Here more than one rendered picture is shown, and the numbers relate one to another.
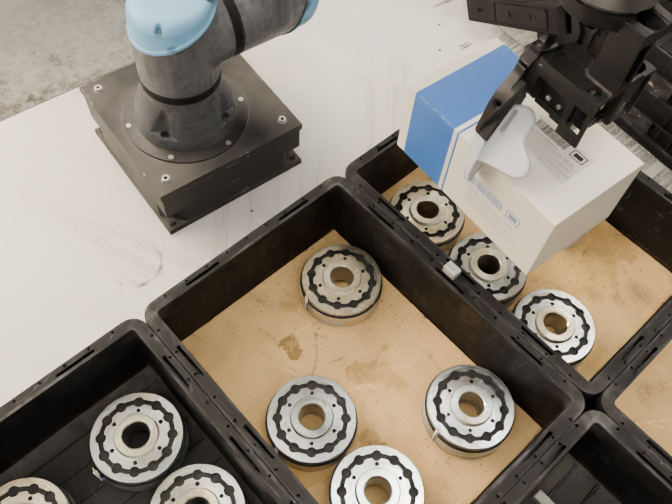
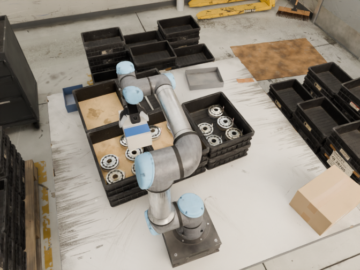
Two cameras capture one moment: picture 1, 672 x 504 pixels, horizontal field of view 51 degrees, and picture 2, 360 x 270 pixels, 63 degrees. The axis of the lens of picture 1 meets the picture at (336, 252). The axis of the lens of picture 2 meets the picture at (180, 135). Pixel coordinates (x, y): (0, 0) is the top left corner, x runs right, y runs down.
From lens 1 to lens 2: 1.49 m
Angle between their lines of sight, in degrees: 70
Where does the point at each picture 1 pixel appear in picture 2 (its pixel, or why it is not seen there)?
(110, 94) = (212, 237)
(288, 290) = not seen: hidden behind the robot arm
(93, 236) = (222, 213)
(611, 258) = (103, 152)
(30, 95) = not seen: outside the picture
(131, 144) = (208, 217)
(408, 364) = (159, 144)
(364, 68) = (121, 256)
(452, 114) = (145, 125)
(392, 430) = (167, 135)
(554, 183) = not seen: hidden behind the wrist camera
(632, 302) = (106, 143)
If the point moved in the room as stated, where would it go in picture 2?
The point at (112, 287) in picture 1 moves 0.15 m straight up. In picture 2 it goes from (217, 197) to (220, 184)
